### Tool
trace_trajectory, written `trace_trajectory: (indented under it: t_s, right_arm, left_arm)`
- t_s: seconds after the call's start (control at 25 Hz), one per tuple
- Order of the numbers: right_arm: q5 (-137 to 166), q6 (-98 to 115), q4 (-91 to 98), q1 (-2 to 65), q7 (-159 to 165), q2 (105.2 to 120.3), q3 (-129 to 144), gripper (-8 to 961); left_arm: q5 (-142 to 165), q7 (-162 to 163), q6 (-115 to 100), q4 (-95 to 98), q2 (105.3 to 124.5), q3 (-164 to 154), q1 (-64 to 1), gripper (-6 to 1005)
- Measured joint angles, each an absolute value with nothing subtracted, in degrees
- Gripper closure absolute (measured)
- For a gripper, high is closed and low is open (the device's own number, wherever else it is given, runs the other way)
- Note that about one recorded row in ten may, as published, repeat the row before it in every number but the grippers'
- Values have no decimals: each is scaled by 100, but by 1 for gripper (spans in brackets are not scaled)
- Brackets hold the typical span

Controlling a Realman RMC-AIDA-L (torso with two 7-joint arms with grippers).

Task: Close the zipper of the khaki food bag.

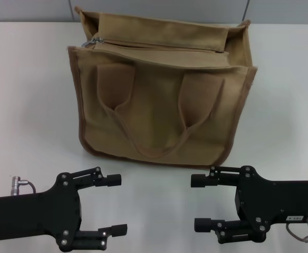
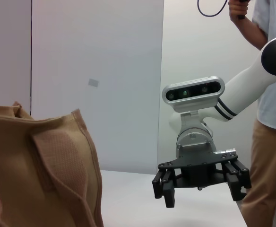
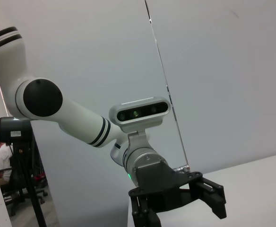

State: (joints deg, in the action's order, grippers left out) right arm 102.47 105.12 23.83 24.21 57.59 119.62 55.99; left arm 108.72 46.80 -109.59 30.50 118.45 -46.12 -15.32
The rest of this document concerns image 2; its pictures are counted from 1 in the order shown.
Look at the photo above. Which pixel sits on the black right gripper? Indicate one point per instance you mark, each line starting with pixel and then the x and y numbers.
pixel 194 172

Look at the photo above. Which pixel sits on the khaki canvas food bag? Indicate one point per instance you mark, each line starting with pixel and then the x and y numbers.
pixel 34 177

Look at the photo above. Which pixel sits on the light blue shirt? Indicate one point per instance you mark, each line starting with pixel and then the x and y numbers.
pixel 270 14

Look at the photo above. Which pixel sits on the black handheld controller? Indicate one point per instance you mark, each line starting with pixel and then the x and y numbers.
pixel 242 17

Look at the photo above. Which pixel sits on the person's bare hand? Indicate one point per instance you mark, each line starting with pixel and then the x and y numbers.
pixel 238 9

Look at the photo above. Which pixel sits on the khaki trousers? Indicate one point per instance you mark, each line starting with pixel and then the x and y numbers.
pixel 263 165

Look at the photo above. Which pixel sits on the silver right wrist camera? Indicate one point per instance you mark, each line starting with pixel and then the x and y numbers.
pixel 192 92

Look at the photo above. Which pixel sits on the grey wall label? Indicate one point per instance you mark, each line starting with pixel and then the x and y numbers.
pixel 93 82

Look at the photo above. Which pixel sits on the person's bare forearm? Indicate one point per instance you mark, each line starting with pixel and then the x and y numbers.
pixel 253 33

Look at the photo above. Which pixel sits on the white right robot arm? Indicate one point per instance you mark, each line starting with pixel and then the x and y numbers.
pixel 246 85

